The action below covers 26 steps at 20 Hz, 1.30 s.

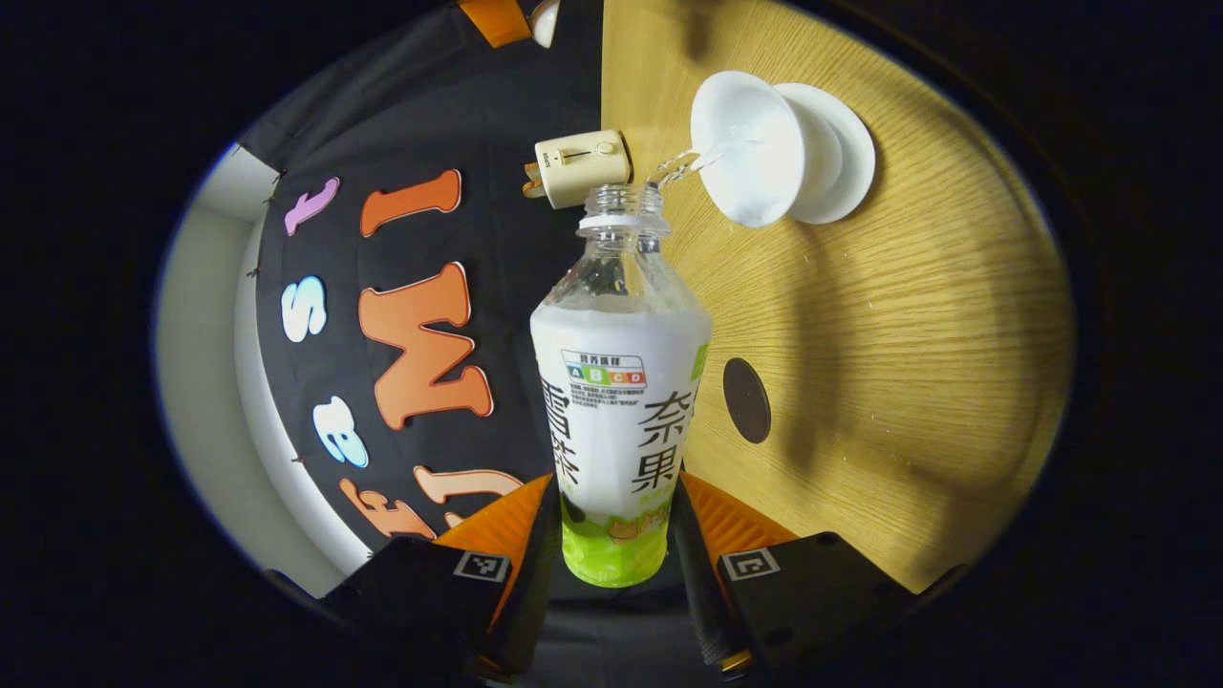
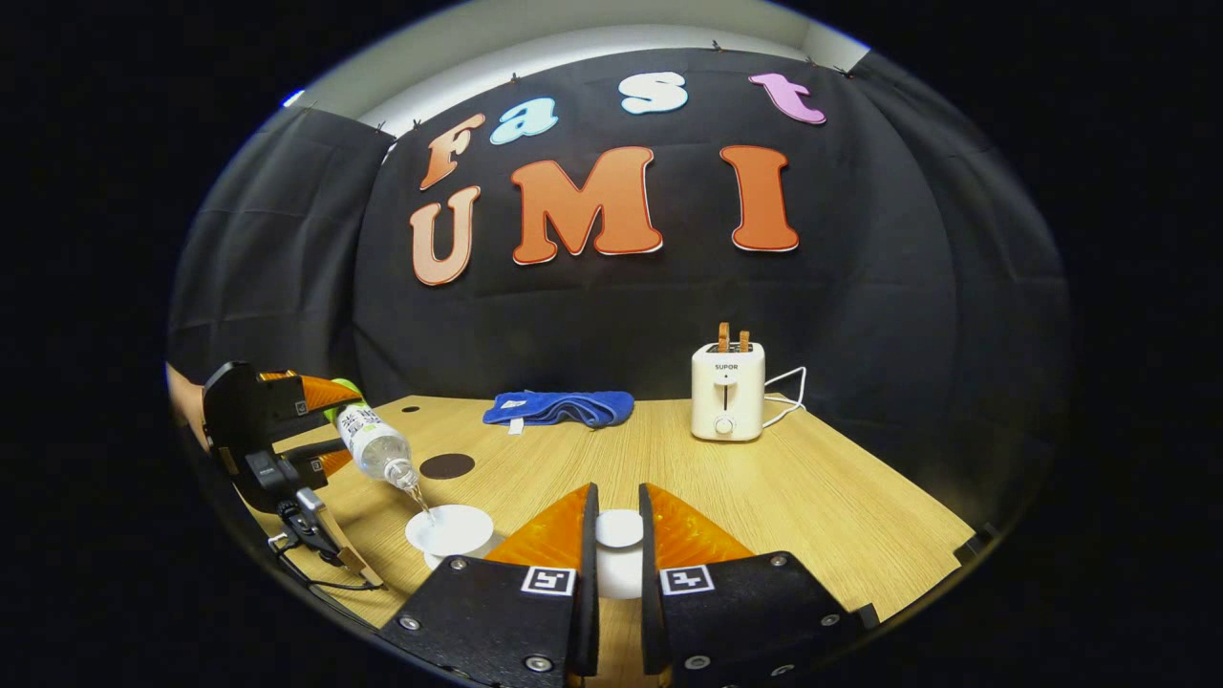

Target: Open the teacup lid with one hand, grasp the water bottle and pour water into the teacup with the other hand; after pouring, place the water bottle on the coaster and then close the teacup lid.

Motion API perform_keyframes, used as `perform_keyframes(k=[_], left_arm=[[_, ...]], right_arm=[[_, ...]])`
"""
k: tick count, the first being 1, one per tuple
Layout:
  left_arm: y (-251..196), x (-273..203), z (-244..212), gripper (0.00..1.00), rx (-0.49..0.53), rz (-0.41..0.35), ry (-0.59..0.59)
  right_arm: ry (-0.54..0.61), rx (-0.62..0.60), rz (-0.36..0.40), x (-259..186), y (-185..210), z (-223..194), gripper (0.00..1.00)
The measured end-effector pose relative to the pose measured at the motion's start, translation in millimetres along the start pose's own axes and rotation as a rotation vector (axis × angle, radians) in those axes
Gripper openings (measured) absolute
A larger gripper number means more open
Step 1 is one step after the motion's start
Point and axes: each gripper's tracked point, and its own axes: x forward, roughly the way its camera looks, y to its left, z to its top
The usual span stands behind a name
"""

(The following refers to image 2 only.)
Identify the white toaster cable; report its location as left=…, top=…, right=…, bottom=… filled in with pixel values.
left=762, top=366, right=808, bottom=429

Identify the white toaster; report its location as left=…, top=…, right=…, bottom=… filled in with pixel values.
left=691, top=342, right=766, bottom=442

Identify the blue folded towel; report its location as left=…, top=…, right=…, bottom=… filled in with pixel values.
left=483, top=390, right=635, bottom=433

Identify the white teacup lid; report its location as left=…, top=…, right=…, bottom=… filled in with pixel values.
left=594, top=509, right=646, bottom=601

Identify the black backdrop cloth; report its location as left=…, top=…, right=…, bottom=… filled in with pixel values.
left=167, top=48, right=1071, bottom=536

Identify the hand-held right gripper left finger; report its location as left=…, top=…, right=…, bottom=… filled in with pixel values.
left=377, top=483, right=601, bottom=688

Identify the clear water bottle green label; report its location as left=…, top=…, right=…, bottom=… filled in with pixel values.
left=325, top=379, right=421, bottom=493

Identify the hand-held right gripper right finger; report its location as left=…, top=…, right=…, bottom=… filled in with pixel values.
left=638, top=483, right=880, bottom=688

